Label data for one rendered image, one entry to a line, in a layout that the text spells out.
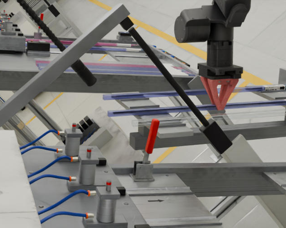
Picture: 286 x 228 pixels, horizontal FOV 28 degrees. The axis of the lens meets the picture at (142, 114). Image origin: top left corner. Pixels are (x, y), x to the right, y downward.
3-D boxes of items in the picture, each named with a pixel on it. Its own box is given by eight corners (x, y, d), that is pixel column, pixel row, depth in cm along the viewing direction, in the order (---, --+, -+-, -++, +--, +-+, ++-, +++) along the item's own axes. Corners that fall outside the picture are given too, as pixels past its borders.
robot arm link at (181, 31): (250, 7, 114) (233, -19, 119) (199, 8, 110) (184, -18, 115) (232, 51, 122) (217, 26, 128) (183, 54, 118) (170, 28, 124)
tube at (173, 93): (288, 88, 149) (289, 83, 149) (291, 89, 148) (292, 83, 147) (102, 98, 133) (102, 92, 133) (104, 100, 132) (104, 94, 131)
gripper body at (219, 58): (216, 77, 119) (217, 42, 118) (196, 71, 129) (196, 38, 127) (243, 75, 121) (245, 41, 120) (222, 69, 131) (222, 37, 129)
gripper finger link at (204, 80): (213, 114, 122) (213, 71, 120) (199, 107, 128) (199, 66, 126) (241, 111, 124) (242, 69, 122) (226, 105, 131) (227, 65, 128)
